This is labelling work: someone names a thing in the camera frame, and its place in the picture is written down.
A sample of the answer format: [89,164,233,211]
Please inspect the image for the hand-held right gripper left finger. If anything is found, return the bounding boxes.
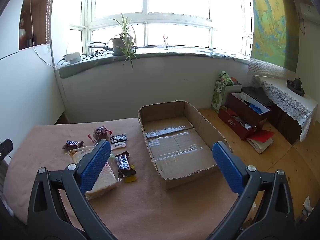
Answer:
[27,139,118,240]

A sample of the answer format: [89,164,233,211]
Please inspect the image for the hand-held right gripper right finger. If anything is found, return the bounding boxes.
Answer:
[207,141,295,240]

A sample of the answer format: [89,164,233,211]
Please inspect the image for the bread slice packet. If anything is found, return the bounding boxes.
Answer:
[69,146,118,200]

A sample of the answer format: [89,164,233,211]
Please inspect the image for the dark blue chocolate bar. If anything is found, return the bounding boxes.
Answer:
[115,151,137,179]

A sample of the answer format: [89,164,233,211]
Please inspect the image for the yellow candy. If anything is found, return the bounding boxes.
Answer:
[124,164,138,183]

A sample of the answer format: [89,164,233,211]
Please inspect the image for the cardboard box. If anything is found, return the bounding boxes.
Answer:
[138,100,233,192]

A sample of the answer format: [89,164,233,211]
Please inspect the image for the brown chocolate bar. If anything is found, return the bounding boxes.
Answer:
[62,140,84,150]

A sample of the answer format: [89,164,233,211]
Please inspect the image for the black and white snack packet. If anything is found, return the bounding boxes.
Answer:
[110,134,127,151]

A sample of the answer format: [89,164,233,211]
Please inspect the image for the dark snack in red-edged wrapper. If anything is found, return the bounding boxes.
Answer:
[87,126,113,144]

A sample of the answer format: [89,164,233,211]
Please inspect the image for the red booklet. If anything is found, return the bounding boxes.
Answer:
[250,129,276,143]

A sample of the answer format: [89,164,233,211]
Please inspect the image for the red open storage box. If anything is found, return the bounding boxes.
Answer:
[218,92,272,141]

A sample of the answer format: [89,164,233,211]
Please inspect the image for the green carton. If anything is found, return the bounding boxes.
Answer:
[211,71,242,113]

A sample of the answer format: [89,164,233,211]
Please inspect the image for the crumpled white paper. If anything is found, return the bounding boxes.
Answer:
[301,196,314,216]

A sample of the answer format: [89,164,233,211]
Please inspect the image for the lace-covered side table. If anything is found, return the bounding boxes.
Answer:
[251,75,318,142]

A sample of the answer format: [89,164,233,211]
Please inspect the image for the dark teapot ornament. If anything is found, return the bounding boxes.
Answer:
[286,77,306,97]

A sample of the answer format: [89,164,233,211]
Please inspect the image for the white power box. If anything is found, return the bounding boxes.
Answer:
[63,52,82,64]

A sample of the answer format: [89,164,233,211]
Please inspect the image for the potted spider plant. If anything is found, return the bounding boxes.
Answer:
[108,12,139,69]

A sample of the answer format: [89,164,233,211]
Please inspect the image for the grey windowsill cover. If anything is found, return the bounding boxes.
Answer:
[58,47,251,79]

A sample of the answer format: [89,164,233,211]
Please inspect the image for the ring light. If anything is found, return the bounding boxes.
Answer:
[86,41,111,55]

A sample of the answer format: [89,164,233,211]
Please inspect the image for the white power cable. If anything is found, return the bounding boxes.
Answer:
[27,0,66,67]

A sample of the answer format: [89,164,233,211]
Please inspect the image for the landscape wall scroll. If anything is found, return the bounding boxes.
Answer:
[247,0,301,78]

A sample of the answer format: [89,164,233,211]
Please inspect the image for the white window frame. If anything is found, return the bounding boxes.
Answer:
[79,0,253,56]

